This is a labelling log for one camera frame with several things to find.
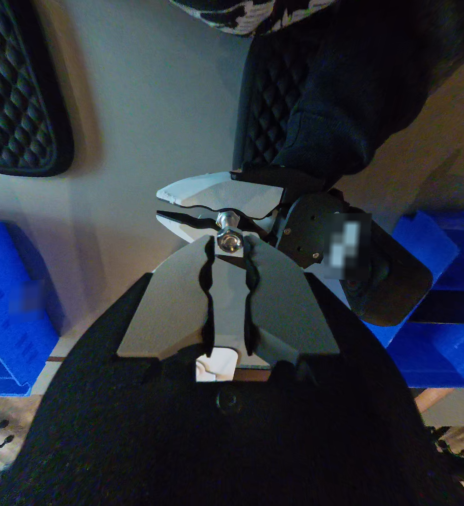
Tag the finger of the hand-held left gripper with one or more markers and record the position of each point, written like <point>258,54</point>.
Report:
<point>184,231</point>
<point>224,191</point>

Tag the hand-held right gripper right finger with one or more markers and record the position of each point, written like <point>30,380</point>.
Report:
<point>291,312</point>

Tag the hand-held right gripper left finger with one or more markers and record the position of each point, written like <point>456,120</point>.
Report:
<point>168,308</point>

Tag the silver hex nut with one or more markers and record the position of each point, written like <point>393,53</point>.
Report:
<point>227,217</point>

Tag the silver bolt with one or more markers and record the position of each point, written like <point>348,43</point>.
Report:
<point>228,241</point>

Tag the blue plastic bin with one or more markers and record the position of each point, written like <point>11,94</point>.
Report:
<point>433,355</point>
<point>3,355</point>

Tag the person's left forearm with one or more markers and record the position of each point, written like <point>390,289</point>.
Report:
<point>354,99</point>

